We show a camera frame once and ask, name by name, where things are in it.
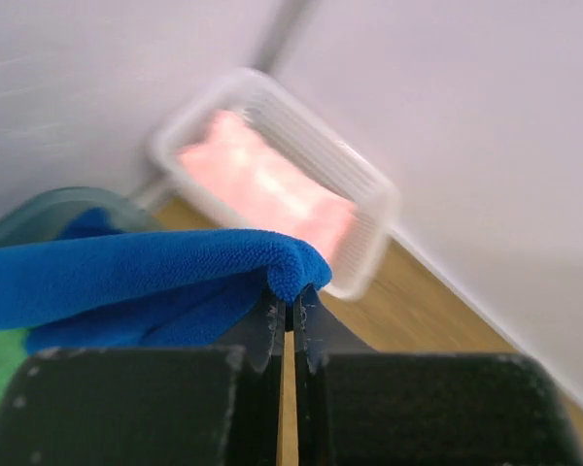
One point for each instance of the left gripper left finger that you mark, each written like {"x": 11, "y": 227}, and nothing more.
{"x": 213, "y": 405}

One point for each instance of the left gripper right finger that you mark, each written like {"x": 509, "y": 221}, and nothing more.
{"x": 359, "y": 406}

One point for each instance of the blue towel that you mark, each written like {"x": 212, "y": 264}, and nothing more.
{"x": 97, "y": 286}

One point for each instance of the pink towel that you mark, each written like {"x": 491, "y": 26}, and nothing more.
{"x": 234, "y": 163}

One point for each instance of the white perforated plastic basket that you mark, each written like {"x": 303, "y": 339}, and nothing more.
{"x": 308, "y": 143}

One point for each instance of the blue translucent plastic tub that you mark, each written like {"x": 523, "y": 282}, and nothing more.
{"x": 44, "y": 216}

